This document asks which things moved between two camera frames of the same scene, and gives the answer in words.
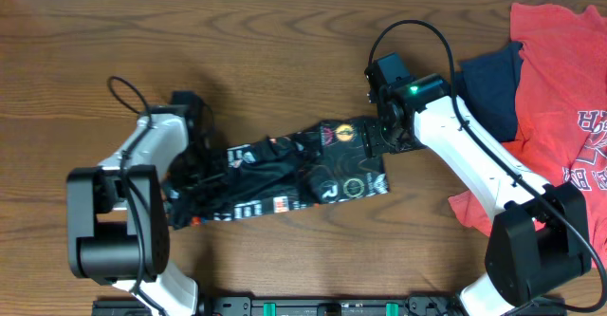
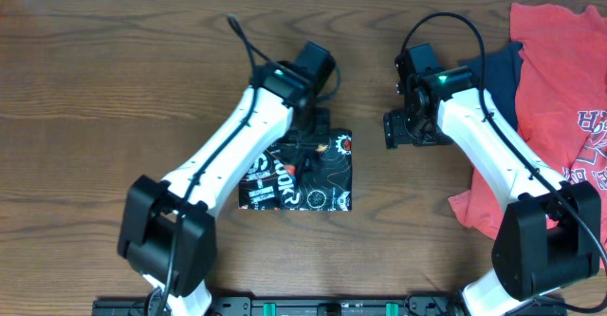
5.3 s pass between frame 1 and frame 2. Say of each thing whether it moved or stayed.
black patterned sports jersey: moved
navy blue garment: stayed
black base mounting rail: stayed
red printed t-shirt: stayed
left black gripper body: moved
